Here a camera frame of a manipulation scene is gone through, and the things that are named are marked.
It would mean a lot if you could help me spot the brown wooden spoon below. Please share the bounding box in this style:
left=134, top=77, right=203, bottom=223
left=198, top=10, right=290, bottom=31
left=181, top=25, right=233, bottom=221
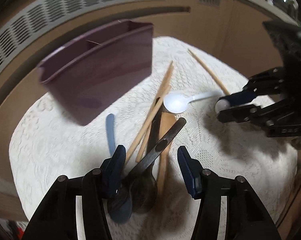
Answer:
left=157, top=112, right=176, bottom=197

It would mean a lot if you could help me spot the maroon plastic utensil holder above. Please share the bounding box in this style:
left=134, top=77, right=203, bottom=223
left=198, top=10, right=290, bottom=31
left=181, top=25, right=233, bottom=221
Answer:
left=37, top=20, right=153, bottom=126

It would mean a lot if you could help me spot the black metal spoon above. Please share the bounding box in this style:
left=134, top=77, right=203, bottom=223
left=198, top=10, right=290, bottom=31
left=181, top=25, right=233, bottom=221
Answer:
left=107, top=118, right=186, bottom=224

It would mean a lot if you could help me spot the white lace table cloth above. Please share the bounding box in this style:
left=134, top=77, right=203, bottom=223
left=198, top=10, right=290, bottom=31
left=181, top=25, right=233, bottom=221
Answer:
left=8, top=36, right=298, bottom=240

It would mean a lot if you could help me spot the dark metal spoon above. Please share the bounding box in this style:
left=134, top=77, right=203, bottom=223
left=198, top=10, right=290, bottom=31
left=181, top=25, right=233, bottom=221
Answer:
left=131, top=108, right=163, bottom=214

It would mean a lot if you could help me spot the wooden chopstick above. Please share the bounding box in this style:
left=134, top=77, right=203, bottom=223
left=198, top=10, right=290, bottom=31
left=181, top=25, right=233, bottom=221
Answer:
left=188, top=49, right=230, bottom=95
left=135, top=84, right=172, bottom=163
left=125, top=61, right=174, bottom=164

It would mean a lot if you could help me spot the white plastic spoon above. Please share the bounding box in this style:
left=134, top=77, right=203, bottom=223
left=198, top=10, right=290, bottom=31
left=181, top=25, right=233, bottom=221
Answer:
left=164, top=90, right=223, bottom=114

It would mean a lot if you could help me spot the blue plastic spoon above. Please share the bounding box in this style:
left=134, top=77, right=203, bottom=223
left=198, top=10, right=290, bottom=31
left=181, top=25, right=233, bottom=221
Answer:
left=105, top=113, right=116, bottom=156

